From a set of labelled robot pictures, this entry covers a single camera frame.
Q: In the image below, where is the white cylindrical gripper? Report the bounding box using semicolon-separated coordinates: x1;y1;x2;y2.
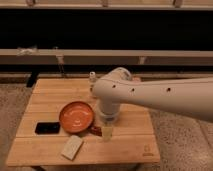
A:
97;100;120;141

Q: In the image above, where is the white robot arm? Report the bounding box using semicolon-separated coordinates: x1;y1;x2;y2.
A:
92;67;213;125

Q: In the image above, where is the orange ceramic bowl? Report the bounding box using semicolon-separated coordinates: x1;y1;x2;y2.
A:
59;101;94;134

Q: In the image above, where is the dark red small object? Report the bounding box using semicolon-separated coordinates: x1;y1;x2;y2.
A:
89;126;102;136

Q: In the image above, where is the white rectangular sponge block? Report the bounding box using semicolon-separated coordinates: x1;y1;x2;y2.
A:
61;135;83;160

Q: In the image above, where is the clear plastic bottle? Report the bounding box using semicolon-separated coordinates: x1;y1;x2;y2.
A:
89;71;97;98

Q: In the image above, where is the black rectangular phone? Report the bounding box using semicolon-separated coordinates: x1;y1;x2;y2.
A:
35;122;60;134

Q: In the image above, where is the long wooden bench rail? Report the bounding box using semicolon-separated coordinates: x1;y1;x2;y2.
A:
0;48;213;66

